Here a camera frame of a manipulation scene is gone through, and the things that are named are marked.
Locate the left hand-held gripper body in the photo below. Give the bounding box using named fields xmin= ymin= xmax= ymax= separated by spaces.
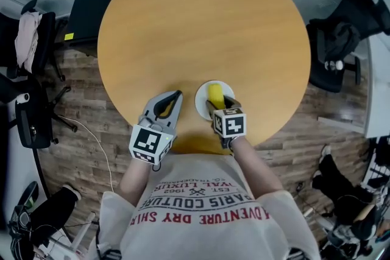
xmin=129 ymin=114 xmax=178 ymax=166

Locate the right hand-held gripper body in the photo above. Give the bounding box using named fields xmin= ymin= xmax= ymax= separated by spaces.
xmin=211 ymin=105 xmax=247 ymax=150

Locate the white round plate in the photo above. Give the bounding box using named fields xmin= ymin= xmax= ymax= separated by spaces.
xmin=194 ymin=79 xmax=236 ymax=122

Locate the person's left forearm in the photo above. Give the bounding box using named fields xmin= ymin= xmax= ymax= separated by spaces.
xmin=118 ymin=156 xmax=154 ymax=208

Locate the person's right forearm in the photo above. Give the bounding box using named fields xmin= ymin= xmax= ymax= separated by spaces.
xmin=229 ymin=136 xmax=286 ymax=202

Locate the person's white printed shirt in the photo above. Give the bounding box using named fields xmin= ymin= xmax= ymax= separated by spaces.
xmin=96 ymin=152 xmax=321 ymax=260

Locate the black office chair with jacket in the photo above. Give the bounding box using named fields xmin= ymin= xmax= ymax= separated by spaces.
xmin=305 ymin=0 xmax=390 ymax=94

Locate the black cabinet with yellow sticker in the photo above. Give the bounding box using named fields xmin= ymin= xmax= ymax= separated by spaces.
xmin=63 ymin=0 xmax=120 ymax=50

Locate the white stand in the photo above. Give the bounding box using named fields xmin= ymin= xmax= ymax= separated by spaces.
xmin=39 ymin=211 xmax=97 ymax=260

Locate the black jacket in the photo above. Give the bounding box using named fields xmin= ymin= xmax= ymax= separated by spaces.
xmin=309 ymin=0 xmax=390 ymax=63

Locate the pale pink cloth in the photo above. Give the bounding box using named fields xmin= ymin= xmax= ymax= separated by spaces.
xmin=14 ymin=11 xmax=43 ymax=69

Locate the white desk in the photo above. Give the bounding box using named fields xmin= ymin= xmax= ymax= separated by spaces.
xmin=363 ymin=33 xmax=390 ymax=139

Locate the white cable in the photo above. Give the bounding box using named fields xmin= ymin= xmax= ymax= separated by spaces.
xmin=57 ymin=114 xmax=115 ymax=193

